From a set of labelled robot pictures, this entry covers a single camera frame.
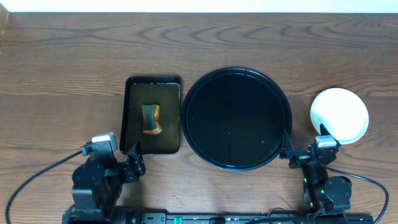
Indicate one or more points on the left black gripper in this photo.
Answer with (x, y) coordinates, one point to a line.
(133, 166)

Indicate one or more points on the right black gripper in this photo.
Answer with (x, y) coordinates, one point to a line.
(301, 157)

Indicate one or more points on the orange green sponge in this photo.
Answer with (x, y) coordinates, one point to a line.
(151, 124)

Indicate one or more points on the light blue plate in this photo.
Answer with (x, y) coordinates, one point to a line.
(342, 112)

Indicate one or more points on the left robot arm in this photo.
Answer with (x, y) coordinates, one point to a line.
(98, 183)

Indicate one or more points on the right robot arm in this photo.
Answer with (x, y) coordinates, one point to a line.
(326, 195)

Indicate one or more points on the rectangular black water tray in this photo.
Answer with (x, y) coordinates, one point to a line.
(164, 91)

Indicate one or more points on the round black tray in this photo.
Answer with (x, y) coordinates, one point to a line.
(236, 118)

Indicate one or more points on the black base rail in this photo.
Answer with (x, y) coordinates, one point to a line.
(162, 218)

